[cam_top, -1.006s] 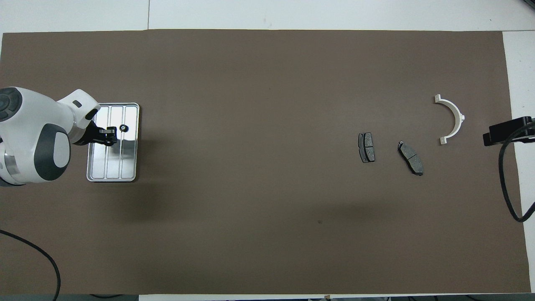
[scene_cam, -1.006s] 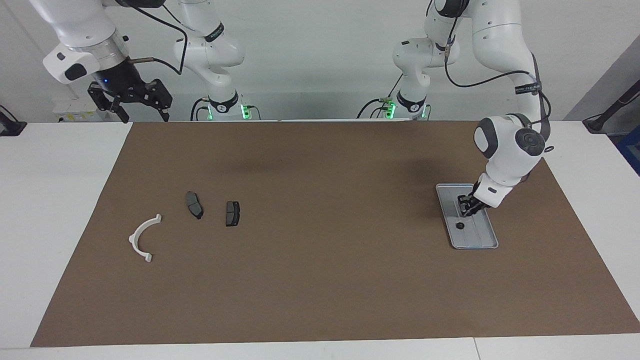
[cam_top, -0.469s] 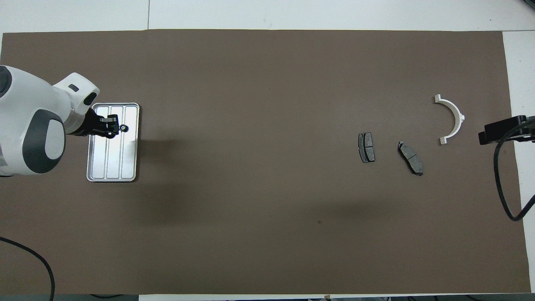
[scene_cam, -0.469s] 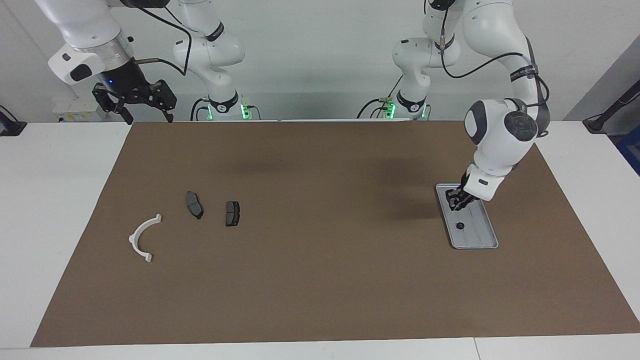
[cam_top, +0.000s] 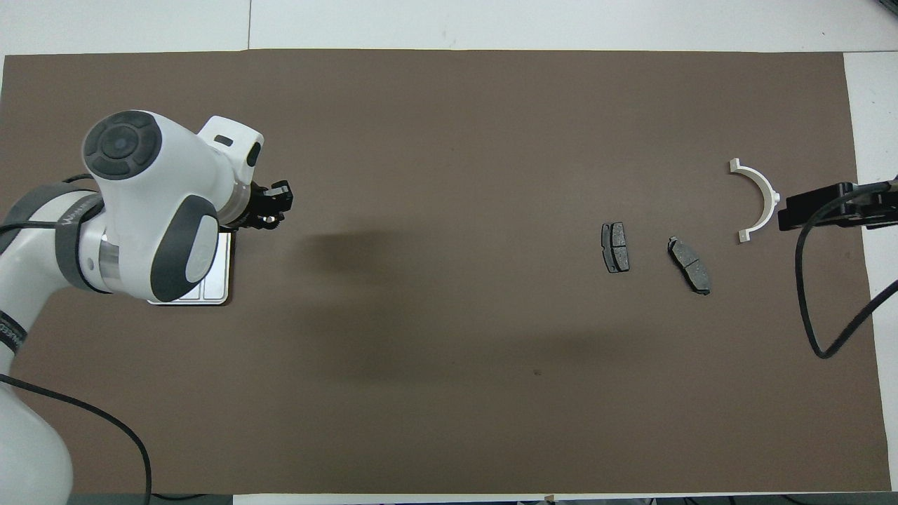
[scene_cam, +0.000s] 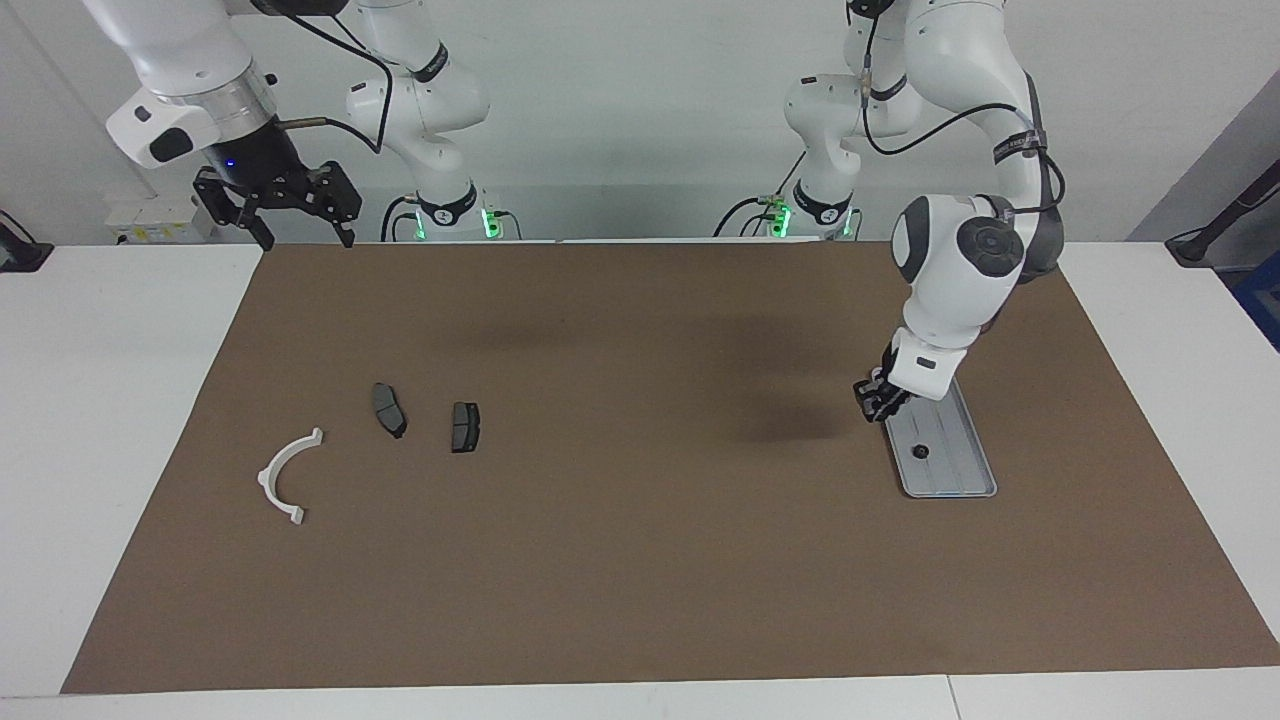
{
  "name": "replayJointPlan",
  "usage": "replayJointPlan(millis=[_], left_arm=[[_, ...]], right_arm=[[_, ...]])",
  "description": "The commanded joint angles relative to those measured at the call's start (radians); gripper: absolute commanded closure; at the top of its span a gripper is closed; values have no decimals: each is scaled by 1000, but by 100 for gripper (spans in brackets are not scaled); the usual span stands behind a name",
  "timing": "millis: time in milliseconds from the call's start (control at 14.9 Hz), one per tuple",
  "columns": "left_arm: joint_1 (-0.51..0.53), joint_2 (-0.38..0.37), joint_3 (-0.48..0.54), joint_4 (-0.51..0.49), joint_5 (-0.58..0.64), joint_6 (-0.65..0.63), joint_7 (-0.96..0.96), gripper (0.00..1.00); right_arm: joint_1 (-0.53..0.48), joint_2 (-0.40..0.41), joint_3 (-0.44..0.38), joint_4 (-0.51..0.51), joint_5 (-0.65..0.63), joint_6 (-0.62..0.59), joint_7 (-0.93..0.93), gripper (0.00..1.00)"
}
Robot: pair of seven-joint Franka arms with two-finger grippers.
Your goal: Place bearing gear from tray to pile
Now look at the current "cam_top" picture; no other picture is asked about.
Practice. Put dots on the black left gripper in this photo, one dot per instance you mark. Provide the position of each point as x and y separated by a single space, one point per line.
252 207

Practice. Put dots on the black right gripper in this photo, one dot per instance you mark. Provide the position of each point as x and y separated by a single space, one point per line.
877 205

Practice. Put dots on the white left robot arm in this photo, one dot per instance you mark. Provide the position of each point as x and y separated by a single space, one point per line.
147 203

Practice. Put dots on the silver metal tray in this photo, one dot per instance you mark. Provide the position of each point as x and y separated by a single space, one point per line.
214 280

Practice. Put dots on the curved dark brake pad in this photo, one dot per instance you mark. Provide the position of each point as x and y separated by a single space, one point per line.
689 266

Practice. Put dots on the rectangular dark brake pad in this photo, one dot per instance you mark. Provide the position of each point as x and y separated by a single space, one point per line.
616 247

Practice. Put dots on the brown table mat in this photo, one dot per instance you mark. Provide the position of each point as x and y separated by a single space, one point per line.
449 351

